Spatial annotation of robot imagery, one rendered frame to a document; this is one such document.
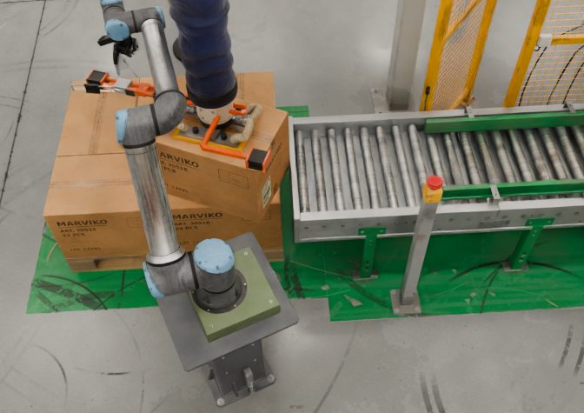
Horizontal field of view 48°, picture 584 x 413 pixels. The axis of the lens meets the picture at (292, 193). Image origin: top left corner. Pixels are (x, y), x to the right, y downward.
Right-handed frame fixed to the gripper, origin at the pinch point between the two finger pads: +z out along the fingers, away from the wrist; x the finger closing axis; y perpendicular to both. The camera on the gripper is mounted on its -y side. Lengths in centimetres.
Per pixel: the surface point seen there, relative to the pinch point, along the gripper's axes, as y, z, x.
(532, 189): 193, 61, 35
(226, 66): 52, -14, -2
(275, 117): 67, 27, 13
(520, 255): 199, 106, 26
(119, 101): -38, 67, 36
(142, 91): 7.2, 12.8, -2.1
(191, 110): 30.3, 19.4, -1.1
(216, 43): 50, -28, -5
